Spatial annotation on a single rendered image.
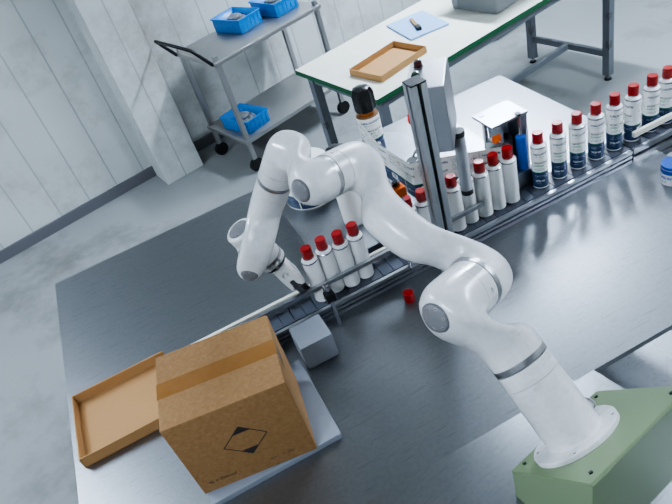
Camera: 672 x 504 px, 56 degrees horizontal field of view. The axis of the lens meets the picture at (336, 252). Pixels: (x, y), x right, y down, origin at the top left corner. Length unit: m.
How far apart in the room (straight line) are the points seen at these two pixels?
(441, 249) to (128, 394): 1.14
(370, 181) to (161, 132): 3.42
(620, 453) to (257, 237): 0.95
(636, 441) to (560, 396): 0.15
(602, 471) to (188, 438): 0.87
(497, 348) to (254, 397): 0.55
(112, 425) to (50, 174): 3.04
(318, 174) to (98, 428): 1.09
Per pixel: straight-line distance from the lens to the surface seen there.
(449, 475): 1.59
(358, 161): 1.41
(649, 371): 2.53
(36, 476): 3.35
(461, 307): 1.23
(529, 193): 2.20
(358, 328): 1.92
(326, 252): 1.87
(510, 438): 1.62
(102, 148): 4.88
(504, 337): 1.28
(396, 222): 1.32
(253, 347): 1.57
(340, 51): 3.81
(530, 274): 1.98
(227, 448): 1.60
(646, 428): 1.29
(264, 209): 1.62
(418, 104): 1.62
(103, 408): 2.10
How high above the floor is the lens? 2.19
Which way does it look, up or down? 38 degrees down
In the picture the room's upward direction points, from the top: 19 degrees counter-clockwise
